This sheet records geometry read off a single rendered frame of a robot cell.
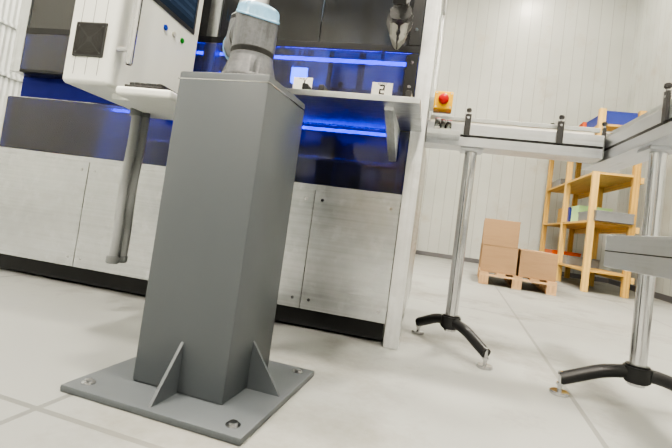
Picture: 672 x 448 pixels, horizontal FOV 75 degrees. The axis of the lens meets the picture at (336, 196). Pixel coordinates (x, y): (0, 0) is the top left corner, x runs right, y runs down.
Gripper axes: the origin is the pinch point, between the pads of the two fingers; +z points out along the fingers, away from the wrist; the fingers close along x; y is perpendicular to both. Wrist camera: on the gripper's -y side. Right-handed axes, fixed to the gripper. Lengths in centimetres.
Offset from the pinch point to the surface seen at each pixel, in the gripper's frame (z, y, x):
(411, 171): 39.7, 27.5, -9.1
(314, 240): 72, 28, 26
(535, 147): 23, 38, -56
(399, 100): 23.0, -12.5, -4.7
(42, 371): 110, -54, 70
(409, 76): 1.3, 27.6, -3.5
